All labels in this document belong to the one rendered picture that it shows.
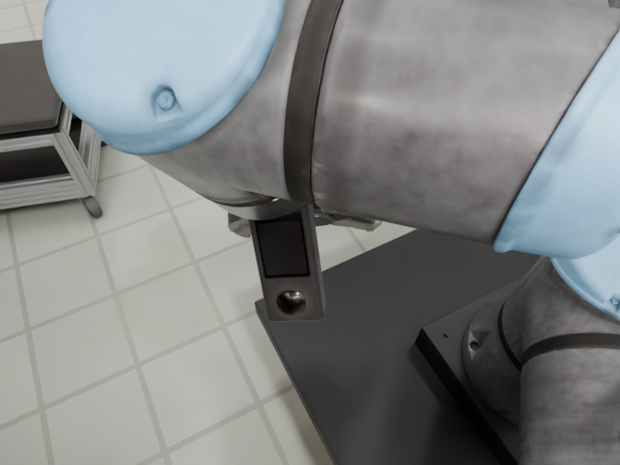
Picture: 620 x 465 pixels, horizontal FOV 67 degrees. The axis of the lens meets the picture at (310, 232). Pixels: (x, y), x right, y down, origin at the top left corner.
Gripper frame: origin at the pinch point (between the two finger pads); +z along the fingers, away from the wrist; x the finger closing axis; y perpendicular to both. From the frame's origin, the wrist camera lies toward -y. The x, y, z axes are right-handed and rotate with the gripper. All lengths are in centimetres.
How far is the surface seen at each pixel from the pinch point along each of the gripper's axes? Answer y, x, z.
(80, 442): -33, 53, 40
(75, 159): 28, 62, 46
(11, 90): 42, 73, 39
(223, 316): -10, 29, 57
